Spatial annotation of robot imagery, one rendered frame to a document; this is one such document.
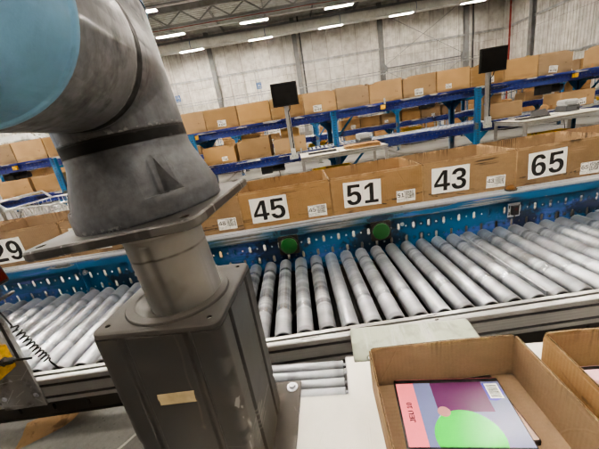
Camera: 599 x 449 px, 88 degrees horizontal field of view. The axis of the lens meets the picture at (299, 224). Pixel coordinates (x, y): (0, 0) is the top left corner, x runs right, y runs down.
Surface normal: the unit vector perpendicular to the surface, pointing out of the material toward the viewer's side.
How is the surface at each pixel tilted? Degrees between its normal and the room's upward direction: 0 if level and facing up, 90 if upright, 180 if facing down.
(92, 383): 90
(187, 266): 87
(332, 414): 0
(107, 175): 70
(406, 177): 91
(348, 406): 0
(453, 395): 0
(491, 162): 90
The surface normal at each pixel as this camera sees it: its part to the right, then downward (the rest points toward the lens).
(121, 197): 0.09, -0.06
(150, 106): 0.82, -0.01
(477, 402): -0.15, -0.94
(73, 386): 0.03, 0.31
